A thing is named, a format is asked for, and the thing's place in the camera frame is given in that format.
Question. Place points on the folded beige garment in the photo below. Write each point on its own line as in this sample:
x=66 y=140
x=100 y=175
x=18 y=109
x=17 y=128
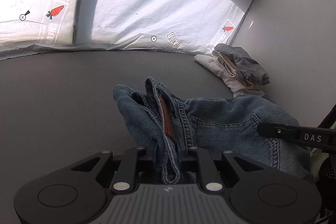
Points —
x=225 y=69

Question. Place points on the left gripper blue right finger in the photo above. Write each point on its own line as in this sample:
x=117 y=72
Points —
x=182 y=153

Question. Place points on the folded grey garment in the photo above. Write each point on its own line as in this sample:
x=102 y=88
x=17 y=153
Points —
x=249 y=68

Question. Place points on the blue denim jeans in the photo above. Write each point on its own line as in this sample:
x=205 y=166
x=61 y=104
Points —
x=215 y=124

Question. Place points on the folded white garment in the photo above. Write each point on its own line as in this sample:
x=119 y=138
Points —
x=207 y=62

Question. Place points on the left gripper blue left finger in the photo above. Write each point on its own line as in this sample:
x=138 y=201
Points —
x=153 y=154

